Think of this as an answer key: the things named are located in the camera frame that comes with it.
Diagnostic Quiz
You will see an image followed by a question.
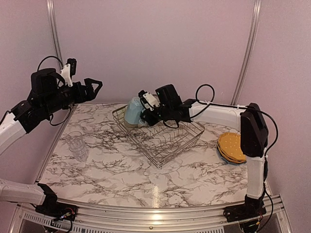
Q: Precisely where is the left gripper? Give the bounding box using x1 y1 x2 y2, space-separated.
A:
42 77 103 116

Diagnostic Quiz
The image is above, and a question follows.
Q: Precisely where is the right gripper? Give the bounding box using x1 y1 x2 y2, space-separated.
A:
140 104 172 126

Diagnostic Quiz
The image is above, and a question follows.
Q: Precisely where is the light blue mug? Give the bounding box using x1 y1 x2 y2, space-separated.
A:
124 97 147 128

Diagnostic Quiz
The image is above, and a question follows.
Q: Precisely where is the clear glass front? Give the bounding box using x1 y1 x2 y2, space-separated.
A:
69 145 88 162

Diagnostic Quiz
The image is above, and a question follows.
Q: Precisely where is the clear glass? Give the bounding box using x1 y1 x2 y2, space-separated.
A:
69 145 88 162
65 131 85 151

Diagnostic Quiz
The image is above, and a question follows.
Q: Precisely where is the yellow plate back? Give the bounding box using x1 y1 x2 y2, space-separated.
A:
218 133 241 153

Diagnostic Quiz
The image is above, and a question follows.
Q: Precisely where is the yellow plate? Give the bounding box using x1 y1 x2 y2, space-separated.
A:
217 146 246 161
218 133 241 153

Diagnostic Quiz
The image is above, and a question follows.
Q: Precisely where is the yellow plate front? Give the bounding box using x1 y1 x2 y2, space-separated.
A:
217 146 246 161

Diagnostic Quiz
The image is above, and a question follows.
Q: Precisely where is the clear glass back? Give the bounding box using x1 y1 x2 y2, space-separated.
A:
65 131 85 151

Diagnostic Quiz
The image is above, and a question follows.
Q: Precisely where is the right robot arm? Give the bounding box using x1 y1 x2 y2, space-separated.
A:
138 84 269 221

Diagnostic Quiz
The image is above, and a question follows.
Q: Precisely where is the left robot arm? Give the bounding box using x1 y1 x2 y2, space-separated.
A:
0 68 103 216

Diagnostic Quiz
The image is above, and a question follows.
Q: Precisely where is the green mug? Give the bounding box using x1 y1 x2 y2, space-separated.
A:
124 109 139 128

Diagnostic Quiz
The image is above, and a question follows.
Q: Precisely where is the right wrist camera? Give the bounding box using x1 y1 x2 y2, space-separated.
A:
138 90 160 111

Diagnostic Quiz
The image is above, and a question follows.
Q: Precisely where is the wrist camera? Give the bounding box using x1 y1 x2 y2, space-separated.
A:
138 90 160 111
61 58 77 87

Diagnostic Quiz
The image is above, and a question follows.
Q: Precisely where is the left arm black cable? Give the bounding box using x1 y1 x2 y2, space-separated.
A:
37 55 73 126

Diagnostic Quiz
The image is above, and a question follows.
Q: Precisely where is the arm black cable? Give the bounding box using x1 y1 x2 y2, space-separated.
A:
37 55 73 126
162 83 279 153

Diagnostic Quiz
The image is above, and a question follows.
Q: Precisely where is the wire dish rack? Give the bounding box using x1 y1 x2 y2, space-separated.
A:
112 105 205 168

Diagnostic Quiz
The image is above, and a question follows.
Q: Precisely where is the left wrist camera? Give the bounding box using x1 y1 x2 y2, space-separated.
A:
61 58 77 87

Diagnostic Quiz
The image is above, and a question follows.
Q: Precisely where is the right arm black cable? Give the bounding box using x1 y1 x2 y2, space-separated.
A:
162 83 279 153

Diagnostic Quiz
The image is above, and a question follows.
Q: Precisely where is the left aluminium post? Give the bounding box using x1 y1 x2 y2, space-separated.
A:
46 0 64 62

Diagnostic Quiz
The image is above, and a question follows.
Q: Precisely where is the aluminium post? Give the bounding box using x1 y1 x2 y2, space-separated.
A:
46 0 64 62
231 0 262 105

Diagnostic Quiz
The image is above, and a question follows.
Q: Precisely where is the right aluminium post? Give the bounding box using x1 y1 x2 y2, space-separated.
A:
231 0 262 105

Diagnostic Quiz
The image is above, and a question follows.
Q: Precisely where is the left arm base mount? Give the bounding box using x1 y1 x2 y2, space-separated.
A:
35 202 78 221

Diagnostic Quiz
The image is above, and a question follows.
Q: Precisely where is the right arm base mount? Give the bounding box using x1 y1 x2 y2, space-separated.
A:
223 203 267 222

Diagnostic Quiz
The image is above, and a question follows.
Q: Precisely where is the front aluminium rail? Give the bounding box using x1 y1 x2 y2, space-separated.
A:
9 194 292 233

